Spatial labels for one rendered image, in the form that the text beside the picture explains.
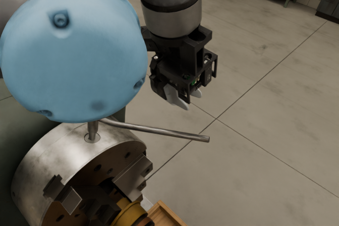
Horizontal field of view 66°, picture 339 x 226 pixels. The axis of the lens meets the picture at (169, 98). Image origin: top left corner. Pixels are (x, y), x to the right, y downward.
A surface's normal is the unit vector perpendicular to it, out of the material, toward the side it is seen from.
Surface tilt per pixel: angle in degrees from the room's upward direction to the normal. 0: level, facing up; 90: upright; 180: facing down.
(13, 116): 22
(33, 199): 59
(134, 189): 12
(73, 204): 41
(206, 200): 0
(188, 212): 0
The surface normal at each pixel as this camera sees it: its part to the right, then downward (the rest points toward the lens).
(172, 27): 0.07, 0.82
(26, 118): 0.60, -0.22
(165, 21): -0.24, 0.81
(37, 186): -0.41, -0.19
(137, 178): 0.02, -0.66
